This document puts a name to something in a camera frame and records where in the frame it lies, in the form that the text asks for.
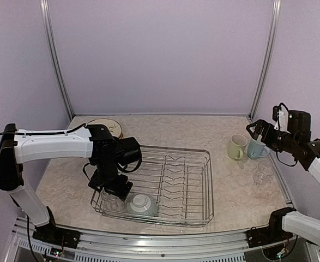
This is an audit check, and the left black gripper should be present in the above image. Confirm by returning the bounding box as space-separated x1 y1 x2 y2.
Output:
88 159 133 201

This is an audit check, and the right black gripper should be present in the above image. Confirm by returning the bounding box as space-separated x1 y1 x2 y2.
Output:
247 119 299 153

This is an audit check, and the clear glass cup front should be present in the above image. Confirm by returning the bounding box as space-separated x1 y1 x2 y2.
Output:
100 191 125 211

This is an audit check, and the clear glass cup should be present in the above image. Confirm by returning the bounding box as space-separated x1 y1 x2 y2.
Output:
100 191 125 211
253 160 276 186

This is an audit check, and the light blue ceramic mug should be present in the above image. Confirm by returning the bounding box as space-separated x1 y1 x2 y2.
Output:
247 139 270 159

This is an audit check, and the green ceramic mug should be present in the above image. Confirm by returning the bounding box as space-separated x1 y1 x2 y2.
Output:
227 134 248 160

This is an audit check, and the grey ceramic bowl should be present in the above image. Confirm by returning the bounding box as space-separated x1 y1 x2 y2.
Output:
126 194 158 217

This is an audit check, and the cream white plate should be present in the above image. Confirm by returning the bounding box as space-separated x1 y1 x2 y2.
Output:
87 118 123 138

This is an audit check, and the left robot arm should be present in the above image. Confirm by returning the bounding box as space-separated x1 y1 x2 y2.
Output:
0 123 142 243

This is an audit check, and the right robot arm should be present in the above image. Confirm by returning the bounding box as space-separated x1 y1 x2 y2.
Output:
246 106 320 248

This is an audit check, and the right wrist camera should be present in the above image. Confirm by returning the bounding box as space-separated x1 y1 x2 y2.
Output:
272 102 289 132

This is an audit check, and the metal wire dish rack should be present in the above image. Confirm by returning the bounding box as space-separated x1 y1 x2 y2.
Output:
90 145 214 227

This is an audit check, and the aluminium front frame rail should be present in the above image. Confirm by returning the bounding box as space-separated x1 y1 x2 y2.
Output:
4 222 320 262

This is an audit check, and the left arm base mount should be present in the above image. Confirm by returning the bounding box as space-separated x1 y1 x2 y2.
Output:
33 224 81 249

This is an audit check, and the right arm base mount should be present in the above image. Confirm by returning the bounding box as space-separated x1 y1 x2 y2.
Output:
246 226 293 248

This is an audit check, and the right aluminium corner post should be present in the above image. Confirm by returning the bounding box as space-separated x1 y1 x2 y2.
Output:
248 0 281 121

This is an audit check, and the aluminium corner post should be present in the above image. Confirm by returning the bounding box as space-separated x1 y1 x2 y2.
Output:
40 0 75 121
248 0 281 121

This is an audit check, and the left aluminium corner post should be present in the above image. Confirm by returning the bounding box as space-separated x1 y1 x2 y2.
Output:
40 0 75 121

